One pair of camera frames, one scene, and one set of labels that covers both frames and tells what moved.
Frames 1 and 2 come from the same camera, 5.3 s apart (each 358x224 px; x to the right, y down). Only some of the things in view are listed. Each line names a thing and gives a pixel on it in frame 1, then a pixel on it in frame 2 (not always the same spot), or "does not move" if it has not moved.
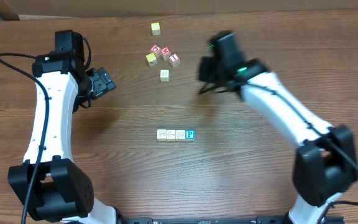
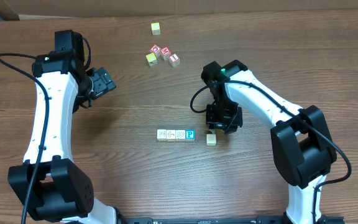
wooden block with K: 161,135 does not move
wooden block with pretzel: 180,135 does not move
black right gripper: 206,71 to 223,119
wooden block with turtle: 165,75 to 211,139
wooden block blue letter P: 190,135 does not move
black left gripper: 103,82 does not move
